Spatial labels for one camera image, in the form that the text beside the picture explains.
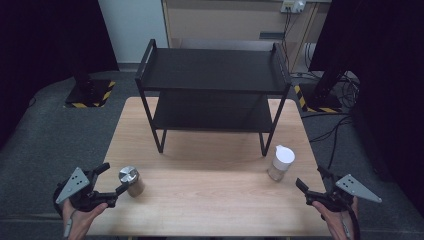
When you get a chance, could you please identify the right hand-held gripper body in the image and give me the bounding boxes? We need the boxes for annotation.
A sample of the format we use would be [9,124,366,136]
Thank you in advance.
[305,173,383,213]

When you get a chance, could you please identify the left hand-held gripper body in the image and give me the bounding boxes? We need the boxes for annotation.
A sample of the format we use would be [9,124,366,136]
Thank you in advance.
[53,166,118,214]

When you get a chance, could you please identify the glass jar with metal lid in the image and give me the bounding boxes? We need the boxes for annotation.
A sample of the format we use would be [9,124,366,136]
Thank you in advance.
[118,165,146,198]

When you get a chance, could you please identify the glass jar with white lid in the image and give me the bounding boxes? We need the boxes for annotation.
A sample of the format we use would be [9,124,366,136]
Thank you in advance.
[267,144,297,183]

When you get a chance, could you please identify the black metal shelf rack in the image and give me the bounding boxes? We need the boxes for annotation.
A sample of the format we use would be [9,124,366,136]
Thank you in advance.
[134,38,293,158]

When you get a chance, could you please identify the person's right hand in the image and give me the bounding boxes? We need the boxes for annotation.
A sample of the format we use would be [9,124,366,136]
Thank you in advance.
[311,196,361,240]

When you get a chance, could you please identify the person's left hand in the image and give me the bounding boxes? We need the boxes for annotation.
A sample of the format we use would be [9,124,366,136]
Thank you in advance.
[61,198,110,240]

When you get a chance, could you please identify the black curtain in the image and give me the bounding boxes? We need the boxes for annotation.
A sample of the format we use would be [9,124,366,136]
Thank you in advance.
[308,0,424,216]
[0,0,120,149]

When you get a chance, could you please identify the beige wooden cabinet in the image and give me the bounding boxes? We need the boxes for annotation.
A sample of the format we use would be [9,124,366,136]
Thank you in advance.
[161,0,333,73]

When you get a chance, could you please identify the black cable at right hand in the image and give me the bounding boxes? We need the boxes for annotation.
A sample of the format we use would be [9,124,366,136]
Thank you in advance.
[339,202,362,240]

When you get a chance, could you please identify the grey cable at left hand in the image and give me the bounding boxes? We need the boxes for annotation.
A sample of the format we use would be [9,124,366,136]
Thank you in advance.
[63,209,79,240]

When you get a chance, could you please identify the black floor cable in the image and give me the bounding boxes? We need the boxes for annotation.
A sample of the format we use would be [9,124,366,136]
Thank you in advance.
[300,113,355,170]

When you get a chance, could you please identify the black cables from socket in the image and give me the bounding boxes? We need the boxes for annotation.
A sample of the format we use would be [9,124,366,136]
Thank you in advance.
[281,11,322,73]

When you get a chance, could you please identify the white wall power socket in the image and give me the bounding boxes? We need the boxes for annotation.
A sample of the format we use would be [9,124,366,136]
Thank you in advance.
[280,0,307,15]

